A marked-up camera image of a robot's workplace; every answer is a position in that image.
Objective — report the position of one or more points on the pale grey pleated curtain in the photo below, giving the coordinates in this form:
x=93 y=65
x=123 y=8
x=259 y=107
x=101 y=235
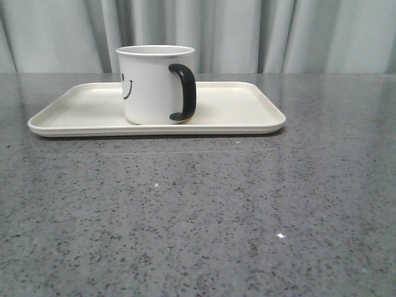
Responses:
x=230 y=37

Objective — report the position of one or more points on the cream rectangular plastic tray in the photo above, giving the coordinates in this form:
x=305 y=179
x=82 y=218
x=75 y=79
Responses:
x=96 y=110

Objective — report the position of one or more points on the white smiley mug black handle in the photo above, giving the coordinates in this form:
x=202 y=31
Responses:
x=158 y=84

